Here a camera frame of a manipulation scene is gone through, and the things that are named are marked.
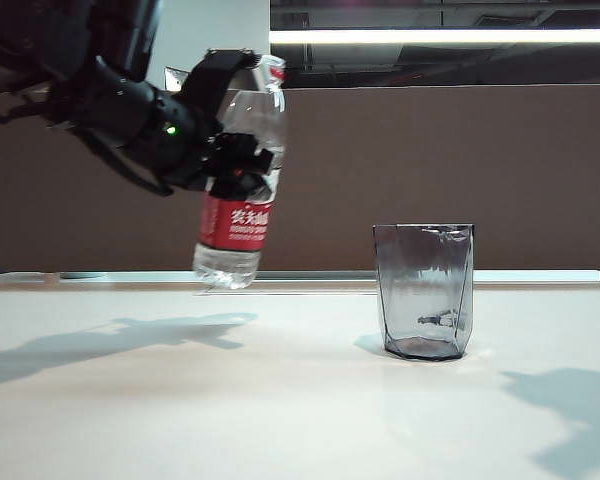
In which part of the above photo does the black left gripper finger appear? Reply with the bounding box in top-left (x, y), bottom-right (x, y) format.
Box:
top-left (206, 131), bottom-right (277, 197)
top-left (179, 48), bottom-right (259, 119)

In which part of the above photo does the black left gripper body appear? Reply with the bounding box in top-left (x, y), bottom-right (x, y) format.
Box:
top-left (152, 88), bottom-right (222, 192)

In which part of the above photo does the clear red-label water bottle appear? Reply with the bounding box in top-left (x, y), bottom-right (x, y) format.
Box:
top-left (192, 49), bottom-right (289, 291)

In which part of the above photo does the brown desk partition panel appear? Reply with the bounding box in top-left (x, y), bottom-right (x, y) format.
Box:
top-left (0, 85), bottom-right (600, 274)

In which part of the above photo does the white ceiling light strip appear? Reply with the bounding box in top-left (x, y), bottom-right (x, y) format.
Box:
top-left (269, 28), bottom-right (600, 46)

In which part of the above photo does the grey faceted glass cup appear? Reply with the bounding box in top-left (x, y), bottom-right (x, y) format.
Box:
top-left (372, 223), bottom-right (477, 362)

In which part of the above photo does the silver wall plate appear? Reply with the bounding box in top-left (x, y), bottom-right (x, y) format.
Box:
top-left (164, 66), bottom-right (189, 92)

